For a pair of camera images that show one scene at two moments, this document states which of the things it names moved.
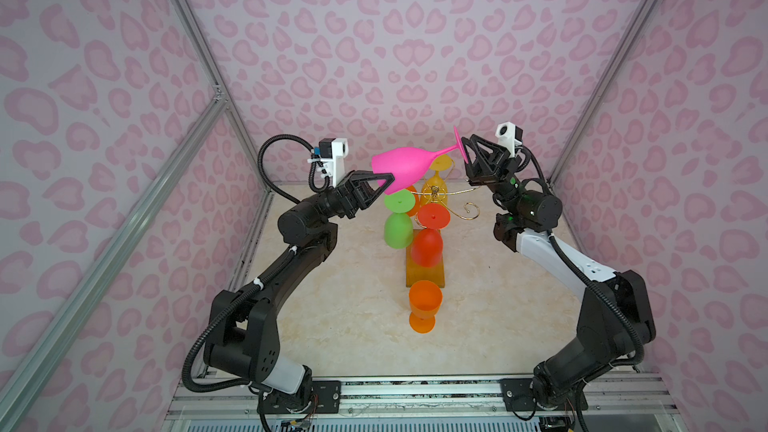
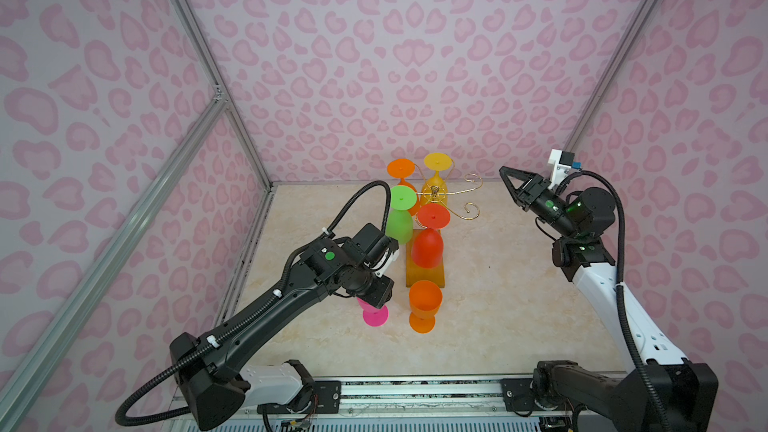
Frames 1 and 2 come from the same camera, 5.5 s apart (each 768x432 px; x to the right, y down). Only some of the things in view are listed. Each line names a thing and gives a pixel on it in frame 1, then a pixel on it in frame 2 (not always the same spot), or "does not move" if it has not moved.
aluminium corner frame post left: x=197 y=35 does not move
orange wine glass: x=425 y=297 does not move
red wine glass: x=427 y=243 does not move
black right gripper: x=506 y=182 → x=541 y=190
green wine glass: x=398 y=226 does not move
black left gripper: x=351 y=196 → x=383 y=295
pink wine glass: x=408 y=167 → x=373 y=316
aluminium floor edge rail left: x=255 y=233 does not move
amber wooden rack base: x=416 y=272 does not move
